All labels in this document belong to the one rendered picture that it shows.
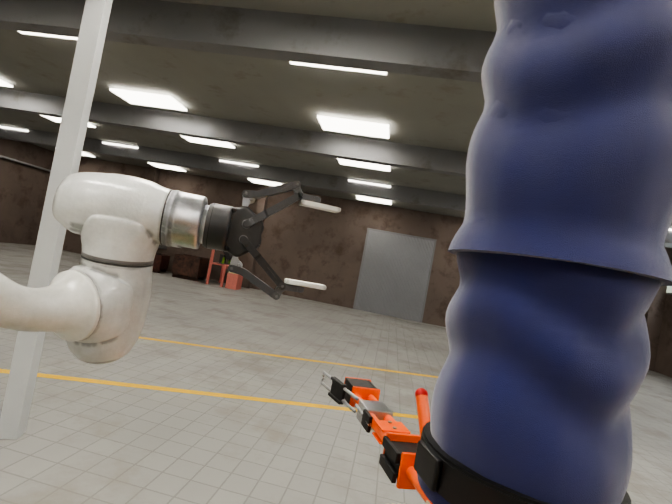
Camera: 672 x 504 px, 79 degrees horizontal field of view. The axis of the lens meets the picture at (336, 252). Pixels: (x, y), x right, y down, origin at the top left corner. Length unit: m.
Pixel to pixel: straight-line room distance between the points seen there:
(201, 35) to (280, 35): 0.86
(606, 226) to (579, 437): 0.20
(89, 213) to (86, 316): 0.14
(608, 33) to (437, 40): 4.03
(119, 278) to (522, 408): 0.55
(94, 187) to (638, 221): 0.67
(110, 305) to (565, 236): 0.58
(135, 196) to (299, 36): 4.09
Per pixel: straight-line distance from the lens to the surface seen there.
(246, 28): 4.87
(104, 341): 0.70
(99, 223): 0.67
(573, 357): 0.46
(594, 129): 0.48
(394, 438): 0.84
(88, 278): 0.67
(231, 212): 0.67
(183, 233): 0.66
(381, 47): 4.48
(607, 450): 0.51
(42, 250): 3.38
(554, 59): 0.51
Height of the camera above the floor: 1.56
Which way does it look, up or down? 1 degrees up
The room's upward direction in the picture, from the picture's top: 10 degrees clockwise
